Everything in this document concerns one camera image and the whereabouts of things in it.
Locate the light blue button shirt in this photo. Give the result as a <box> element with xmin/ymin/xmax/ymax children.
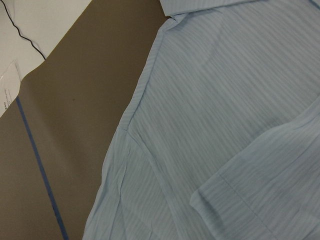
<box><xmin>83</xmin><ymin>0</ymin><xmax>320</xmax><ymax>240</ymax></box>

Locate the clear plastic bag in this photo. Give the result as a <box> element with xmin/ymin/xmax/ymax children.
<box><xmin>0</xmin><ymin>61</ymin><xmax>22</xmax><ymax>115</ymax></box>

